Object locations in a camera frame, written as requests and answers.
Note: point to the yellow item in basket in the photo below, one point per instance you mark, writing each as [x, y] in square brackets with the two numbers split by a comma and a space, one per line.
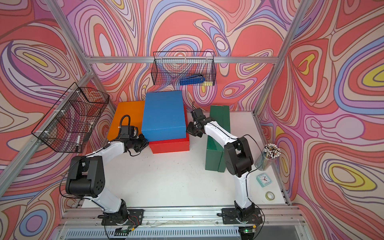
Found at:
[207, 84]

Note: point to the blue shoebox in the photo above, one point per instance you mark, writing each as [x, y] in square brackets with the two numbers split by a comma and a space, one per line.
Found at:
[156, 100]

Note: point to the cup of pencils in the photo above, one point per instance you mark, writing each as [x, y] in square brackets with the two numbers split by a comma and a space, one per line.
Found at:
[269, 153]

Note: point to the black wire basket left wall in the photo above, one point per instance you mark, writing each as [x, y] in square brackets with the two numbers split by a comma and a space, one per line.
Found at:
[79, 110]

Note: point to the aluminium front rail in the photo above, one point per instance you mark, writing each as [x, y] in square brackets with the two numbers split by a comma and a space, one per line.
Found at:
[186, 223]

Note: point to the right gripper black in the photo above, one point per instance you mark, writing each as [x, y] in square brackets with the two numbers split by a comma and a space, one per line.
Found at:
[189, 130]

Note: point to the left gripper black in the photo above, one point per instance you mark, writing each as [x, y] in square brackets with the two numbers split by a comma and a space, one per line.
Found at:
[144, 143]

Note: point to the green shoebox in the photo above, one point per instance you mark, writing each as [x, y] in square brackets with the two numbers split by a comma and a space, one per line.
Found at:
[215, 157]

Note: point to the small teal clock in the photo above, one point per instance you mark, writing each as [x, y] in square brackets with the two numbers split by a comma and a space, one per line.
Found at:
[264, 180]

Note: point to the black wire basket back wall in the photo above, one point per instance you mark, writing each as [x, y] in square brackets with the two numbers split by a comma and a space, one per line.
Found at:
[170, 66]

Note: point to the marker pen in basket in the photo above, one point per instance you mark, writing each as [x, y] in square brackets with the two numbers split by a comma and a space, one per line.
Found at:
[77, 143]

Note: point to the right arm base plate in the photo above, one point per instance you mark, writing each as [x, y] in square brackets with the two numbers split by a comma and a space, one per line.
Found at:
[232, 216]

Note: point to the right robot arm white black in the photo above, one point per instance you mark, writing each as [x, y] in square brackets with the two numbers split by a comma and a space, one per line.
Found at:
[238, 157]

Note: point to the orange shoebox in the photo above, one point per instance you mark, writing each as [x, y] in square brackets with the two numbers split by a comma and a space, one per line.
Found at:
[134, 109]

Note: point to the blue tool in basket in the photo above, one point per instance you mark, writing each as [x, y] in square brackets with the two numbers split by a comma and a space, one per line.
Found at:
[192, 80]

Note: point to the red shoebox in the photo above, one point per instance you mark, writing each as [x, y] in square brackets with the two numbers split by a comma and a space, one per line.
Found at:
[171, 145]

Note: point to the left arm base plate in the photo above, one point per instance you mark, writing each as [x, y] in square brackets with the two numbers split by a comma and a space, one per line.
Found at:
[131, 217]

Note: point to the black wire basket wall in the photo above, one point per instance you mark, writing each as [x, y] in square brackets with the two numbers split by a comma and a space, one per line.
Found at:
[170, 66]
[79, 110]

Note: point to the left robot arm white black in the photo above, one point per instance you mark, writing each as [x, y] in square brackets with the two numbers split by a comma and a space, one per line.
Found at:
[86, 174]

